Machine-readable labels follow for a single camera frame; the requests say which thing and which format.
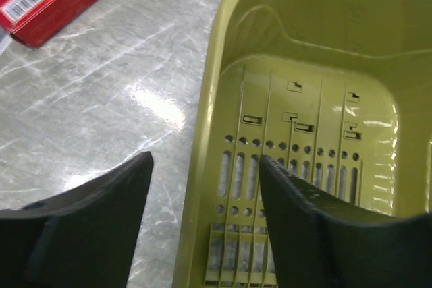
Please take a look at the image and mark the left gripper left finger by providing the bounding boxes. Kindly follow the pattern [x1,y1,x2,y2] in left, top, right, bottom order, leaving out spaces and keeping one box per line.
[1,152,154,287]

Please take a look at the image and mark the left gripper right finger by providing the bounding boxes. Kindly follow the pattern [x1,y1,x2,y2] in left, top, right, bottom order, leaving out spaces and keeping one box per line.
[259,155,431,287]

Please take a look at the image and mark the olive green rectangular basket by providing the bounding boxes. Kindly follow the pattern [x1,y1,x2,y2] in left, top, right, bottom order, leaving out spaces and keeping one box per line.
[172,0,431,287]

